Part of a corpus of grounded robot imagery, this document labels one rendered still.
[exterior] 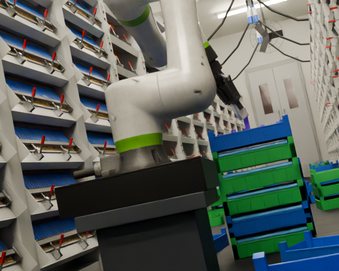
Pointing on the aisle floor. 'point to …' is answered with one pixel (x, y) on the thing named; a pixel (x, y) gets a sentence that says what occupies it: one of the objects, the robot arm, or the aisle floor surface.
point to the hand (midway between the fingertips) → (239, 110)
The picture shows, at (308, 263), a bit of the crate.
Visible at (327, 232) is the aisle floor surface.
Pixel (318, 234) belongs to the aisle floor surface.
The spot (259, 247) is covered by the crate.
